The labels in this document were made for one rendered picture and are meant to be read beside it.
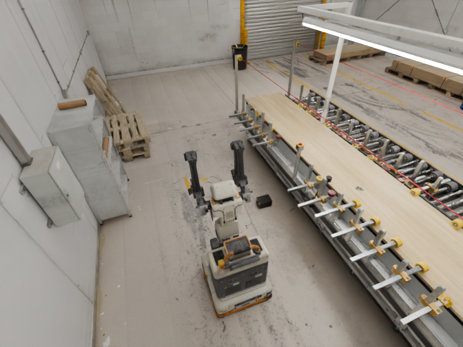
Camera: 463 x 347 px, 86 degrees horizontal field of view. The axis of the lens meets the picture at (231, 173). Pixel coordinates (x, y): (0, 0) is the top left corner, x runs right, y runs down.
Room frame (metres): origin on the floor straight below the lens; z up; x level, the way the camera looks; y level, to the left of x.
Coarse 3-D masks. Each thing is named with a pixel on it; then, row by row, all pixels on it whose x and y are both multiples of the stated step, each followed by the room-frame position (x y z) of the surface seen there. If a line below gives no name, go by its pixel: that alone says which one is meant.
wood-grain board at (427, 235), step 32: (256, 96) 4.51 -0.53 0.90; (288, 128) 3.31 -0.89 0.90; (320, 128) 3.27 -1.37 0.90; (320, 160) 2.49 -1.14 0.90; (352, 160) 2.46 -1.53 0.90; (352, 192) 1.91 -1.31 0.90; (384, 192) 1.89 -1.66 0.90; (384, 224) 1.46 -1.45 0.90; (416, 224) 1.45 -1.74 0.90; (448, 224) 1.43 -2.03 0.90; (416, 256) 1.12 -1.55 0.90; (448, 256) 1.11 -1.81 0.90; (448, 288) 0.84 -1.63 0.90
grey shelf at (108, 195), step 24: (72, 120) 2.57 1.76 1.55; (96, 120) 3.12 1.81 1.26; (72, 144) 2.38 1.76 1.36; (96, 144) 2.46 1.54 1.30; (72, 168) 2.34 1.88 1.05; (96, 168) 2.42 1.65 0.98; (120, 168) 3.29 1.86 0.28; (96, 192) 2.38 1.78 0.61; (120, 192) 2.46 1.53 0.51; (96, 216) 2.33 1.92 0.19
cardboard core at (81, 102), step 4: (80, 100) 2.95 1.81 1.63; (84, 100) 2.95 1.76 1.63; (60, 104) 2.86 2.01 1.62; (64, 104) 2.87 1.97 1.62; (68, 104) 2.88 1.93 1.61; (72, 104) 2.89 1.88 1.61; (76, 104) 2.90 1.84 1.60; (80, 104) 2.91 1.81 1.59; (84, 104) 2.92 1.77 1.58; (60, 108) 2.84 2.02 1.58; (64, 108) 2.86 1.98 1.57; (68, 108) 2.88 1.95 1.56
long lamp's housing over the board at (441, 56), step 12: (312, 24) 2.97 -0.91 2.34; (324, 24) 2.80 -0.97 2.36; (336, 24) 2.68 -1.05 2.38; (360, 36) 2.31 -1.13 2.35; (372, 36) 2.21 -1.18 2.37; (384, 36) 2.14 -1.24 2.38; (396, 48) 1.96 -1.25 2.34; (408, 48) 1.88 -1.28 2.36; (420, 48) 1.81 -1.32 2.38; (432, 48) 1.78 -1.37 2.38; (432, 60) 1.69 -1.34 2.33; (444, 60) 1.62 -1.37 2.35; (456, 60) 1.56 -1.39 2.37
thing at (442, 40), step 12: (312, 12) 3.04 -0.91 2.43; (324, 12) 2.86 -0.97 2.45; (336, 12) 2.78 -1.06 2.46; (348, 12) 3.46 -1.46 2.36; (360, 24) 2.38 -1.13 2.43; (372, 24) 2.26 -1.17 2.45; (384, 24) 2.17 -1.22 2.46; (408, 36) 1.93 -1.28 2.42; (420, 36) 1.85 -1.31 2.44; (432, 36) 1.77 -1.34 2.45; (444, 36) 1.73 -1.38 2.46; (456, 48) 1.61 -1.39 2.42; (336, 60) 3.46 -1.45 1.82; (324, 108) 3.48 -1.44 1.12; (324, 120) 3.47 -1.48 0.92
